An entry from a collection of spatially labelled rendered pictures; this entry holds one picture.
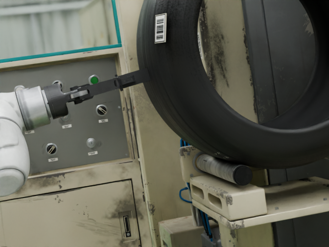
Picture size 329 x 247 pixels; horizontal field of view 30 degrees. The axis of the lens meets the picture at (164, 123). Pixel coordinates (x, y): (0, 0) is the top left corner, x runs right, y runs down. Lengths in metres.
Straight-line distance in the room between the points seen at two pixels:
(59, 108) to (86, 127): 0.68
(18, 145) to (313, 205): 0.66
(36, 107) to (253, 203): 0.52
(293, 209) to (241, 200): 0.13
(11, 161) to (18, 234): 0.85
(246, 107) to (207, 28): 0.25
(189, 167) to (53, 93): 0.50
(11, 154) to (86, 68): 0.89
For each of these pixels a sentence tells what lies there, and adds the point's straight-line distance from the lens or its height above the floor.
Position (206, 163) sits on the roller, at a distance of 1.58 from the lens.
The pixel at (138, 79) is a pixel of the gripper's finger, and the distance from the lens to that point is 1.40.
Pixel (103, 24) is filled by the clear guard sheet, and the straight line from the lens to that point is 2.03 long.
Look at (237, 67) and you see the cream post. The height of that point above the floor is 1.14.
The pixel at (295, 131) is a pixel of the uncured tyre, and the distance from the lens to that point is 1.37.
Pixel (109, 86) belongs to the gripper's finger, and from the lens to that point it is 1.35.
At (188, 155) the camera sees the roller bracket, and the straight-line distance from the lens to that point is 1.68.
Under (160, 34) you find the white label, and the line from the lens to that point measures 1.31.
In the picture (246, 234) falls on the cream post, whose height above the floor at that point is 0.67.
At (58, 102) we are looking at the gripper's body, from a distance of 1.35.
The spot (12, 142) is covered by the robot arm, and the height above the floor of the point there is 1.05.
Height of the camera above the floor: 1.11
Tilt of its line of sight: 3 degrees down
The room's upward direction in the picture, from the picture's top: 8 degrees counter-clockwise
